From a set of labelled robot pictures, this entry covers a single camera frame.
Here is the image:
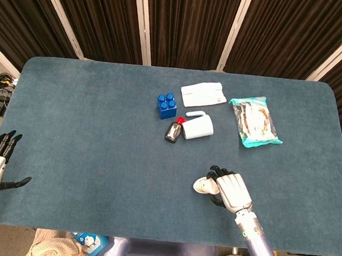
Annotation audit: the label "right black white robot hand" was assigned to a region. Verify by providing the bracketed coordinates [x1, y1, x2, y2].
[203, 165, 256, 215]

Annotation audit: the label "white paper cup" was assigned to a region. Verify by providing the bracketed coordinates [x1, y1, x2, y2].
[192, 177, 220, 195]

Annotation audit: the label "purple robot base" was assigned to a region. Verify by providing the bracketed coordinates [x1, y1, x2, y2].
[94, 235, 218, 256]

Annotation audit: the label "blue-grey carpeted table top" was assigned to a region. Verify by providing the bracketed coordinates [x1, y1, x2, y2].
[0, 53, 342, 256]

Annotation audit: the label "teal snack packet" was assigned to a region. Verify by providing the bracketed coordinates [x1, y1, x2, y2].
[224, 93, 287, 151]

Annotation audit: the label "pale blue plastic mug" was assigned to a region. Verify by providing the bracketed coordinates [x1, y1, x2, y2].
[181, 109, 216, 142]

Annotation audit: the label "dark bottle with red cap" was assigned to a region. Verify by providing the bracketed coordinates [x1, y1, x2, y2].
[163, 115, 188, 145]

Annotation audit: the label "beige knitted cloth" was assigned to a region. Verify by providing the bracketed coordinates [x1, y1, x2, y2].
[27, 227, 92, 256]

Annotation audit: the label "white folded cloth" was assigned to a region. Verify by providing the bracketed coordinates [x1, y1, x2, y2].
[179, 79, 229, 111]

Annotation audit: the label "blue toy building block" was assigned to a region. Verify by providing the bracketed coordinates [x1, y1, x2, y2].
[155, 92, 179, 121]

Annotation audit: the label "blue white wipes pack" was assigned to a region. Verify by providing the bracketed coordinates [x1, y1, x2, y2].
[70, 232, 110, 256]

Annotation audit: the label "tangled cables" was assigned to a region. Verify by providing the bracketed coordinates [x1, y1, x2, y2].
[0, 68, 19, 99]

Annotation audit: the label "white screen frame post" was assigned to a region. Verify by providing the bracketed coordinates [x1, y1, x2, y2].
[0, 39, 23, 79]
[216, 0, 255, 74]
[306, 14, 342, 84]
[32, 0, 92, 61]
[128, 0, 157, 66]

